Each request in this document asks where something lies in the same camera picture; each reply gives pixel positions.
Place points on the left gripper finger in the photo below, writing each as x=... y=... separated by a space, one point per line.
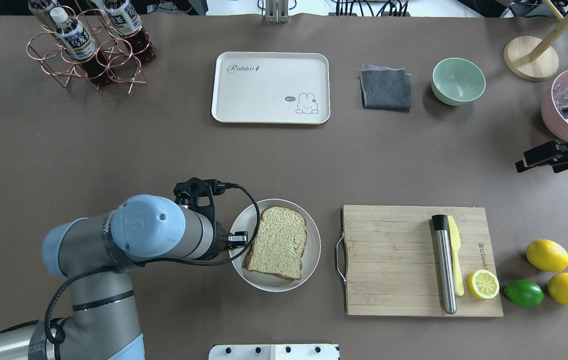
x=238 y=239

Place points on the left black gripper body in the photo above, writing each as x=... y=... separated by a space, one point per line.
x=220 y=239

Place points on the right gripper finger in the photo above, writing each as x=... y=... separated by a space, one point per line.
x=552 y=153

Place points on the white round plate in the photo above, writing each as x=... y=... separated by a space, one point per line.
x=310 y=258

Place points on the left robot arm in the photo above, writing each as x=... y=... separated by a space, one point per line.
x=93 y=315

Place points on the cream rabbit tray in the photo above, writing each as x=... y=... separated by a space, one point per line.
x=278 y=88

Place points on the wooden stand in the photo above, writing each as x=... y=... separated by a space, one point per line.
x=532 y=58

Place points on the upper whole lemon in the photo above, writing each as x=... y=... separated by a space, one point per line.
x=547 y=255

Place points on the mint green bowl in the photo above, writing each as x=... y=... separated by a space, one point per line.
x=457 y=81

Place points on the yellow plastic knife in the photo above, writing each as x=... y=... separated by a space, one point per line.
x=456 y=245

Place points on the green lime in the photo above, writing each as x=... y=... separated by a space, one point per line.
x=524 y=293

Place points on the lemon half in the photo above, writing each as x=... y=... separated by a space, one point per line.
x=483 y=284

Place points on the bamboo cutting board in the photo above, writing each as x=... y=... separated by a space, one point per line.
x=390 y=265

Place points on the grey folded cloth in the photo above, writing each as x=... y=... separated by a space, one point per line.
x=385 y=88

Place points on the right tea bottle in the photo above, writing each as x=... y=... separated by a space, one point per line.
x=127 y=23

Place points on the tea bottle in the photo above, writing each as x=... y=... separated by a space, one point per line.
x=41 y=10
x=127 y=23
x=81 y=46

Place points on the front tea bottle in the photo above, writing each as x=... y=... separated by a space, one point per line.
x=81 y=46

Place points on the left rear tea bottle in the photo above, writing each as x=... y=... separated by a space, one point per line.
x=41 y=10

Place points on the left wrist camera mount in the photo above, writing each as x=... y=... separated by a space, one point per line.
x=198 y=194

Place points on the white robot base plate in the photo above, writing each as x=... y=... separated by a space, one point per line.
x=291 y=351

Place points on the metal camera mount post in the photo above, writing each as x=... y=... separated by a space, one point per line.
x=276 y=11

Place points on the copper wire bottle rack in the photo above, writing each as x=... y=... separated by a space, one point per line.
x=124 y=69

